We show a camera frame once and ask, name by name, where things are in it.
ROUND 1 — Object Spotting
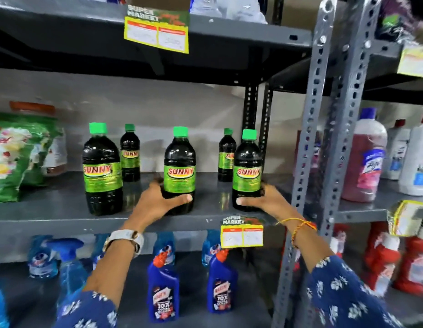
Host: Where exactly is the grey metal shelf rack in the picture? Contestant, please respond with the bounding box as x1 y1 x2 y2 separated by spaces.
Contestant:
0 0 338 328
266 0 423 328

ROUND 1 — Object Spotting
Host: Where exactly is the white plastic bag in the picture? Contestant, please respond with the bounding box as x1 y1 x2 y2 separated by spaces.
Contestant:
190 0 269 24

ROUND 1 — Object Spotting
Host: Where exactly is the yellow thread bracelet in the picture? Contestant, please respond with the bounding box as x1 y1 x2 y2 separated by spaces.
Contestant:
276 218 307 227

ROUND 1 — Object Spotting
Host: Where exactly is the blue trigger spray bottle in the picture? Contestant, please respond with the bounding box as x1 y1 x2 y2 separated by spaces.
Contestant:
47 238 90 313

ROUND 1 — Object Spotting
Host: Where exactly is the small dark bottle green cap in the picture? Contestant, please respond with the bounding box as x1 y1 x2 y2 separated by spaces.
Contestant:
218 128 237 183
120 124 141 183

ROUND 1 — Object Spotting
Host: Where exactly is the large white bottle red cap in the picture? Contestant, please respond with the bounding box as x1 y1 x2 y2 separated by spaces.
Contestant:
398 113 423 197

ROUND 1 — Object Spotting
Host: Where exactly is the white wristwatch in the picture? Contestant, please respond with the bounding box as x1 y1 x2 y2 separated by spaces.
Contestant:
102 229 144 258

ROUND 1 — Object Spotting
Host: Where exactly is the large dark bottle green cap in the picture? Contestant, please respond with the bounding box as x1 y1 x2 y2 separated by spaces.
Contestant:
232 129 263 212
82 122 124 217
163 126 197 216

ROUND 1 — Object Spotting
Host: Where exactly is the small white bottle red cap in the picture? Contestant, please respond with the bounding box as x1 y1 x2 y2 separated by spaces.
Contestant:
382 119 411 181

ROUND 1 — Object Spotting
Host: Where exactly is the dark blue toilet cleaner bottle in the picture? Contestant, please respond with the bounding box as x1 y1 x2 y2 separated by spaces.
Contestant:
147 251 180 322
207 249 238 314

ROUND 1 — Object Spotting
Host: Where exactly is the blue floral sleeve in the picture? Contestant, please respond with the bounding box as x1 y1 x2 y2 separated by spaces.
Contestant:
54 291 118 328
305 255 405 328

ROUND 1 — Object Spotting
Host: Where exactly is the person's left forearm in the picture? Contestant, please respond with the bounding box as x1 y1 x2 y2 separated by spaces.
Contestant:
83 223 146 308

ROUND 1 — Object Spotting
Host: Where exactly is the orange thread bracelet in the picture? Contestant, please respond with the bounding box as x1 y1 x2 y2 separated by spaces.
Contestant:
291 221 317 250

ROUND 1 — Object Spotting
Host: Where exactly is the person's left hand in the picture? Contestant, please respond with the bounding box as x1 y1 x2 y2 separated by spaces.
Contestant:
124 179 193 234

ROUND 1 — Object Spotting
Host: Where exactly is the person's right forearm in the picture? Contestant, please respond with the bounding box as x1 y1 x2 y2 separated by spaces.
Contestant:
276 215 335 274

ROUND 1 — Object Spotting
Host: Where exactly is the blue floral right sleeve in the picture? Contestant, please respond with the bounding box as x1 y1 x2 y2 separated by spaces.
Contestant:
305 255 405 328

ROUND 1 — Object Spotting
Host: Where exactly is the person's right hand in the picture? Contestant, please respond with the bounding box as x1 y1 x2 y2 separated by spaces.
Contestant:
236 184 295 225

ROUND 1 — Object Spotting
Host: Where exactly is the red toilet cleaner bottle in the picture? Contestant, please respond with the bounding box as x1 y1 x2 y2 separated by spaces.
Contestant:
393 218 423 296
329 223 351 259
363 222 402 298

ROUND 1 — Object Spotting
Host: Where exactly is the light blue cleaner bottle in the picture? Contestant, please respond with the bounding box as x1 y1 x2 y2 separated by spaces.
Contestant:
153 232 176 267
91 234 111 271
201 230 222 267

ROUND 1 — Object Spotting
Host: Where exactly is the dark shiny packet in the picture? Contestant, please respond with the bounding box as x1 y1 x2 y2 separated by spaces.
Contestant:
375 0 423 45

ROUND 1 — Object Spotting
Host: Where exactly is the blue floral left sleeve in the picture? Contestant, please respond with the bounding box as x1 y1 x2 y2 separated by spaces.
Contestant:
54 291 118 328

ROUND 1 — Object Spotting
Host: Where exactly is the green floral detergent bag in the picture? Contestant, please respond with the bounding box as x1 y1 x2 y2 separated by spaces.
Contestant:
0 112 63 204

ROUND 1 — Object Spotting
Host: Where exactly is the pink liquid bottle blue cap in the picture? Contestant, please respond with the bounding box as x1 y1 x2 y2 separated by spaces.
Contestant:
341 107 388 203

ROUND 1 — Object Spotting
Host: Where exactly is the yellow green price label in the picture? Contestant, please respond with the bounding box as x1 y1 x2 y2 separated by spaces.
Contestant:
220 215 265 249
124 5 190 54
387 200 423 237
397 42 423 79

